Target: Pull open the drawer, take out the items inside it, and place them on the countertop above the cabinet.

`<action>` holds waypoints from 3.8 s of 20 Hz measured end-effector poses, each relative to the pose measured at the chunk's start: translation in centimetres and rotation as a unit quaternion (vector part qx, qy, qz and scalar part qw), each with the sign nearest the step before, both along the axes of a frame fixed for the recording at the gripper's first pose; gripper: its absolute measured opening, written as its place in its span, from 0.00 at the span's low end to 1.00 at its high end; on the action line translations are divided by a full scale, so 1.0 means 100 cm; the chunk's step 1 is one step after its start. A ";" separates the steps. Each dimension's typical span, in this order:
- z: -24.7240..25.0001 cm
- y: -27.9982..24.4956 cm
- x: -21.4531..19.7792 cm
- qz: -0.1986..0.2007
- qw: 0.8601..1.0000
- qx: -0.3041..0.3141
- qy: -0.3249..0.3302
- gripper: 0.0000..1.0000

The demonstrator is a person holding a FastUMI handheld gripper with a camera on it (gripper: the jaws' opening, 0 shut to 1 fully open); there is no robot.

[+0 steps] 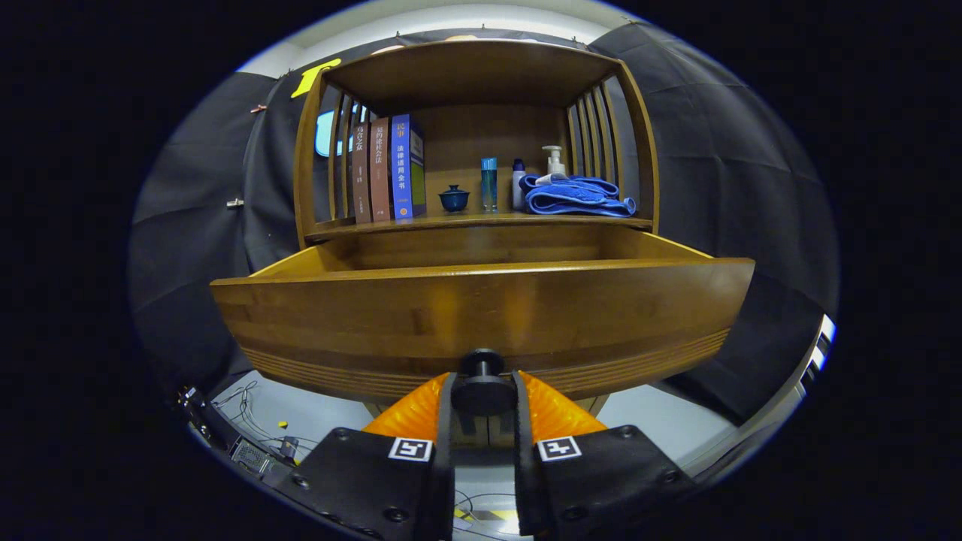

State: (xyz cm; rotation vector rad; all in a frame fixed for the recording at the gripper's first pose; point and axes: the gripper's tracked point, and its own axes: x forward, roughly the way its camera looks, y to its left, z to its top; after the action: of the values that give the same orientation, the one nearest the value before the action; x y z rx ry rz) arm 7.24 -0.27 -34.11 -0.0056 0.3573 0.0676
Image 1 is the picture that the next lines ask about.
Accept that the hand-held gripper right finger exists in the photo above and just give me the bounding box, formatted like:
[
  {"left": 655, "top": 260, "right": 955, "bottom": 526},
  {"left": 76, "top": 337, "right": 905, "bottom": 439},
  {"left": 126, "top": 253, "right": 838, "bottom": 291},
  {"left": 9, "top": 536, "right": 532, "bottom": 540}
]
[{"left": 513, "top": 370, "right": 700, "bottom": 538}]

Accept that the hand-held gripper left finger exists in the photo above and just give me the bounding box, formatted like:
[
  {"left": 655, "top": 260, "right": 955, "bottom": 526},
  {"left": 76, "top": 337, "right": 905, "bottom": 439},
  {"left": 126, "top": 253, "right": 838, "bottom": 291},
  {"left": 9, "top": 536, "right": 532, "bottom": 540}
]
[{"left": 274, "top": 372, "right": 457, "bottom": 541}]

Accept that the wooden drawer with black knob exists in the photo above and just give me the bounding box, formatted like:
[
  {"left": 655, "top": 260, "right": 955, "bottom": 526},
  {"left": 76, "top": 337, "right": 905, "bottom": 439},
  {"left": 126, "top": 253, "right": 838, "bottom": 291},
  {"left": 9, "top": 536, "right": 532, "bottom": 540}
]
[{"left": 209, "top": 225, "right": 756, "bottom": 418}]

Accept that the wooden countertop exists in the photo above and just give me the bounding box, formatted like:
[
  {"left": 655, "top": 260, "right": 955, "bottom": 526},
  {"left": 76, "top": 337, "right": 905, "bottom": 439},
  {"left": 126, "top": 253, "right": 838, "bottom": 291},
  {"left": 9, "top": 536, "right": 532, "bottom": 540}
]
[{"left": 304, "top": 209, "right": 655, "bottom": 243}]

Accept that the wooden cabinet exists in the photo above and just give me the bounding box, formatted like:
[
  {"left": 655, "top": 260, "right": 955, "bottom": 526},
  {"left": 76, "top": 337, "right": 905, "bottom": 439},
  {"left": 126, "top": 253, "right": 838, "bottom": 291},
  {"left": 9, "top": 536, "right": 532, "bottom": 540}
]
[{"left": 293, "top": 39, "right": 661, "bottom": 467}]

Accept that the black electronics box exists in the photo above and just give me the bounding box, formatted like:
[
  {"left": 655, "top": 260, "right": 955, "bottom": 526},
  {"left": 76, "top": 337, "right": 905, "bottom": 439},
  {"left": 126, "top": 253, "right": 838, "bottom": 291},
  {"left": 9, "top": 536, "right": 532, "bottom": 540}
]
[{"left": 229, "top": 436, "right": 301, "bottom": 478}]

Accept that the blue towel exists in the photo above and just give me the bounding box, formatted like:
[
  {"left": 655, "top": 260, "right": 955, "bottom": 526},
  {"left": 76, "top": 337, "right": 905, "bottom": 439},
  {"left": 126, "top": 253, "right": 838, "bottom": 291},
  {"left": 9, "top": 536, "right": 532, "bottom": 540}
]
[{"left": 520, "top": 174, "right": 637, "bottom": 218}]

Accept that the blue book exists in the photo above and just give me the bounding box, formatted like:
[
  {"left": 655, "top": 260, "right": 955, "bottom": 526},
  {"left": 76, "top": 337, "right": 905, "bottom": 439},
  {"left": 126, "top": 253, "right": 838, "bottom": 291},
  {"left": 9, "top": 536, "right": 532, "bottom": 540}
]
[{"left": 390, "top": 113, "right": 428, "bottom": 221}]

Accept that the reddish brown book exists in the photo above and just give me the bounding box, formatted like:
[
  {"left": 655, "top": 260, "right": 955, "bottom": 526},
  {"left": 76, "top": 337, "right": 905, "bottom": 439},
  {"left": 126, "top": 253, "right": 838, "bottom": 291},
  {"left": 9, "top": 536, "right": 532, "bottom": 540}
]
[{"left": 369, "top": 117, "right": 393, "bottom": 222}]

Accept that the dark brown book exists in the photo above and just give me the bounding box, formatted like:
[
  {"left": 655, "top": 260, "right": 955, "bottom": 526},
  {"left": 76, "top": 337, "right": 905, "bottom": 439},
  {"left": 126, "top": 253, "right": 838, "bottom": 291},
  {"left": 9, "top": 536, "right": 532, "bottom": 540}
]
[{"left": 351, "top": 122, "right": 373, "bottom": 225}]

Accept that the white panel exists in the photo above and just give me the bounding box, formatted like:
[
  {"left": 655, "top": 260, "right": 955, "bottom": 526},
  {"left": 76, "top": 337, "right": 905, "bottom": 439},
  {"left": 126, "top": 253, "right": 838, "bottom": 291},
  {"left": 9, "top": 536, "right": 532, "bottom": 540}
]
[{"left": 798, "top": 314, "right": 837, "bottom": 391}]

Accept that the thin floor cable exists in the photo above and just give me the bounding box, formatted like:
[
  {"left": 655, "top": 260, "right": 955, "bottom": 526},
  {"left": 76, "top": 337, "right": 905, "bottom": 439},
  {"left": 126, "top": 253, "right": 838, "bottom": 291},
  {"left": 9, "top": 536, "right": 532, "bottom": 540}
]
[{"left": 455, "top": 488, "right": 516, "bottom": 541}]

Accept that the white cable bundle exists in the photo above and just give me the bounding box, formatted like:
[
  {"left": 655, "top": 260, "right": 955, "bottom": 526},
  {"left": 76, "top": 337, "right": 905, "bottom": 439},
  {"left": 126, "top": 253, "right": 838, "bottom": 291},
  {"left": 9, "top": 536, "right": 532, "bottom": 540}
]
[{"left": 214, "top": 379, "right": 260, "bottom": 437}]

